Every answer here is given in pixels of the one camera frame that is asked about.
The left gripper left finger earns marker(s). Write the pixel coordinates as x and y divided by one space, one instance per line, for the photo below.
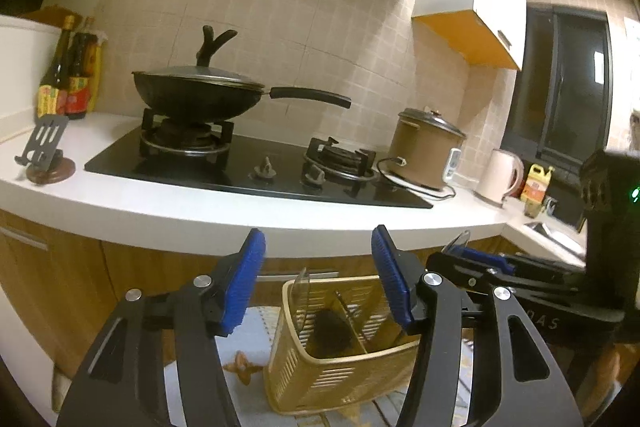
121 382

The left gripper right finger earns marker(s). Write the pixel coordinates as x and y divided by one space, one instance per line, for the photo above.
515 379

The clear plastic spoon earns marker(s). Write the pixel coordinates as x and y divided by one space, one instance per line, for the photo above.
455 244

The beige slotted utensil basket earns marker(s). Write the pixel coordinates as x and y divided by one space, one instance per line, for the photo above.
336 344

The yellow oil bottle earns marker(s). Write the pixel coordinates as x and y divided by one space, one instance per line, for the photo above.
535 189

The wooden cabinet doors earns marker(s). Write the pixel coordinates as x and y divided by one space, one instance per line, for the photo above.
63 286

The white electric kettle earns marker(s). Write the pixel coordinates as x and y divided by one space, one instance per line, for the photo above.
501 177

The brown rice cooker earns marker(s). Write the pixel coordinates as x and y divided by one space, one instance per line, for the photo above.
426 149

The dark window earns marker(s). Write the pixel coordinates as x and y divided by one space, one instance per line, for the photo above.
561 107

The white countertop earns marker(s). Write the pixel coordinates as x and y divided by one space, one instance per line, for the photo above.
192 221

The black glass gas stove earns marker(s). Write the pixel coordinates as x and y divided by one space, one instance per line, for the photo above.
214 157

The white orange upper cabinet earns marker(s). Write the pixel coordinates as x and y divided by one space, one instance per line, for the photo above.
485 32

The dark soy sauce bottle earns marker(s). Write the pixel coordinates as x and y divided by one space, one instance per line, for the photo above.
53 87

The red label sauce bottle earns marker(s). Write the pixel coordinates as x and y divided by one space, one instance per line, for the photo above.
82 59

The black wok with lid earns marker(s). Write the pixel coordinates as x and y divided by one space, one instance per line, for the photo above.
201 93

